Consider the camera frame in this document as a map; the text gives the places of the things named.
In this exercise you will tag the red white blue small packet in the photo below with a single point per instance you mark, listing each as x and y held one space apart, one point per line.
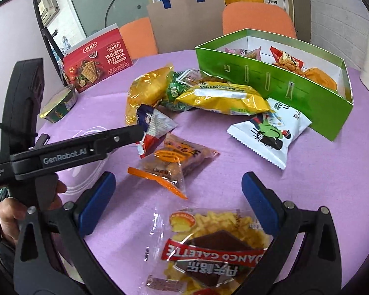
156 123

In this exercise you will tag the clear packet with brown cake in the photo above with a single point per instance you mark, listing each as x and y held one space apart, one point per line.
178 159

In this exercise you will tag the golden yellow snack bag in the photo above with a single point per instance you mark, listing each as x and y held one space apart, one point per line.
147 92

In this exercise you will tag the clear packet with brown snack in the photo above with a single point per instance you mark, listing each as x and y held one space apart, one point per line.
190 75

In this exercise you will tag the white packet with green cartoon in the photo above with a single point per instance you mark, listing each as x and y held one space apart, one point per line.
270 135

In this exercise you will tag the green snack packet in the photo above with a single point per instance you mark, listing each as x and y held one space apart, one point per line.
173 86
180 105

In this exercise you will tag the frosted glass panel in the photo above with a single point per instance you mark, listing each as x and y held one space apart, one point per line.
89 6

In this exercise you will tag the red cracker box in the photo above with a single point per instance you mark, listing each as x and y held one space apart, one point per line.
95 67

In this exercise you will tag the green cardboard box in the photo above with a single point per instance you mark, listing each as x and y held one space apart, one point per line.
295 98

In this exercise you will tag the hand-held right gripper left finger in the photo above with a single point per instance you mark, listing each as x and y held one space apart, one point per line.
97 202

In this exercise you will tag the yellow cake packet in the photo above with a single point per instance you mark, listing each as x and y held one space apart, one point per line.
221 101

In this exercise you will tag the orange chair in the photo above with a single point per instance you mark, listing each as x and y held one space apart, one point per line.
138 37
258 18

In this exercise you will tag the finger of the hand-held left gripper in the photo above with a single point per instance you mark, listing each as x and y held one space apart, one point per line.
123 138

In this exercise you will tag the green instant noodle bowl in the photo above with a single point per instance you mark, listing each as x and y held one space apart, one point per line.
60 107

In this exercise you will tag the red fried snack packet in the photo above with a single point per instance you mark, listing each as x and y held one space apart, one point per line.
286 63

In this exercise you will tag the pink snack packet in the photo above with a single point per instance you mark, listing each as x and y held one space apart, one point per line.
233 51

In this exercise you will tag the person's left hand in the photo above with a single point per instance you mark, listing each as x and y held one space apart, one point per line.
10 213

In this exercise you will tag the clear bag of yellow chips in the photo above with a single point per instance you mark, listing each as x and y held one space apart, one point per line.
209 252

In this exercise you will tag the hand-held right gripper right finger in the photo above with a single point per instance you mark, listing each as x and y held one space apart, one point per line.
261 202

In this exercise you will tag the orange snack packet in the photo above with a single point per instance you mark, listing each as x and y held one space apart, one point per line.
321 78

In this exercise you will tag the black framed whiteboard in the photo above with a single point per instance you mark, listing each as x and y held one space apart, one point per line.
12 37

